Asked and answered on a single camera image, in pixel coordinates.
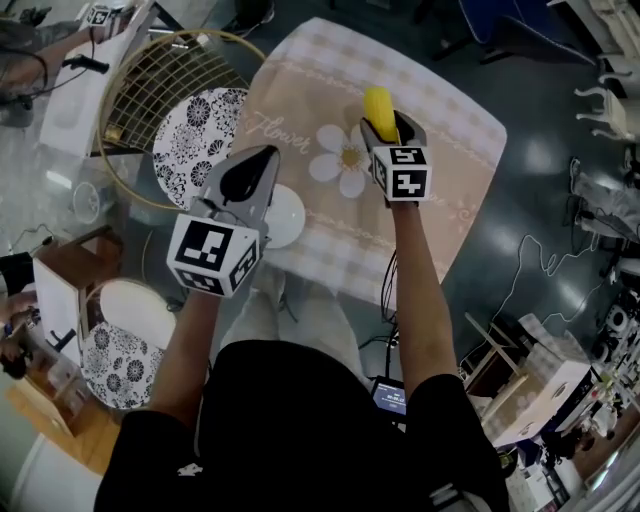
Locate white vanity table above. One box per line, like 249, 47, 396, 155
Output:
546, 0, 640, 57

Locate person's black shirt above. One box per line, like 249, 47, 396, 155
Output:
94, 339, 512, 512

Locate blue chair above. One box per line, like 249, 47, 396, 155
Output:
459, 0, 597, 67

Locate white floor cable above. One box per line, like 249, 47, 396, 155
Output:
491, 233, 622, 362

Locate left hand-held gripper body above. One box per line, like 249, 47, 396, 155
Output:
165, 194, 274, 299

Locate person's light trousers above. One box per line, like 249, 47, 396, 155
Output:
218, 268, 374, 392

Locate black display device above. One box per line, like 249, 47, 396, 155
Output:
370, 375, 409, 418

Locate person's right forearm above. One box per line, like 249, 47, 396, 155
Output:
386, 200, 461, 434

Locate beige flower tablecloth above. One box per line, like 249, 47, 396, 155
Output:
231, 16, 508, 312

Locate floral round cushion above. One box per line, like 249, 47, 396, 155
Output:
151, 86, 252, 211
80, 321, 167, 411

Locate white carved stool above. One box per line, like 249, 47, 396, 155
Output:
574, 84, 639, 144

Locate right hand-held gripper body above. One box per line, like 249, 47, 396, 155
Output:
371, 145, 433, 204

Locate white plate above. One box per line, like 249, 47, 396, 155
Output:
261, 182, 308, 250

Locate gold wire chair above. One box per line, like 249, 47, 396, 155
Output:
96, 28, 268, 211
79, 278, 178, 412

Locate yellow banana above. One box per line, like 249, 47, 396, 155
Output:
362, 85, 401, 143

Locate person's left forearm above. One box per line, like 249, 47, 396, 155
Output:
148, 287, 222, 432

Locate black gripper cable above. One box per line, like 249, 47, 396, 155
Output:
380, 248, 402, 352

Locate black faucet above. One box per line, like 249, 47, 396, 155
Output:
45, 328, 78, 352
61, 54, 111, 75

